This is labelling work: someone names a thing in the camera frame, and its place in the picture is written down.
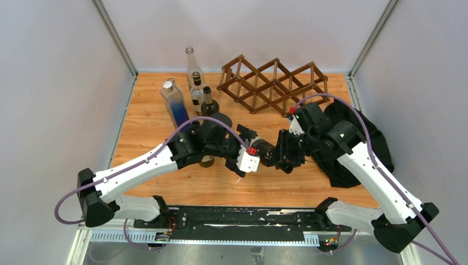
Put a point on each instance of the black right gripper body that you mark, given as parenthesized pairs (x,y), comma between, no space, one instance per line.
(291,148)

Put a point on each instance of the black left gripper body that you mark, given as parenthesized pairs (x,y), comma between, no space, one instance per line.
(232,161)

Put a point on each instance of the dark wine bottle white label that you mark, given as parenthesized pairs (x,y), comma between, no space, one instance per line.
(207,161)

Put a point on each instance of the dark wine bottle silver neck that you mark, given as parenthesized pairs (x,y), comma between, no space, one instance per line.
(209,106)

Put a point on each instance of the clear whisky bottle black label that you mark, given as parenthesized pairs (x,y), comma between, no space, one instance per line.
(197,93)

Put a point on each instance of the blue square bottle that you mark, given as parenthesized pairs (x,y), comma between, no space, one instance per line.
(174,102)

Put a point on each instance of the clear bottle with dark label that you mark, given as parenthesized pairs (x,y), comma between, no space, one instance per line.
(193,66)

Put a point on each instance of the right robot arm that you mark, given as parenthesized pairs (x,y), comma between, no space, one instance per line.
(400,216)

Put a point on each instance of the brown wooden wine rack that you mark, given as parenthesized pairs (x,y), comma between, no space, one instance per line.
(271,85)

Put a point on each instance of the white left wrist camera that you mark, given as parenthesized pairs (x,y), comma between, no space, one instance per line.
(248,160)

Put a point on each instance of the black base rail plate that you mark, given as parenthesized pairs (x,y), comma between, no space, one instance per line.
(237,224)

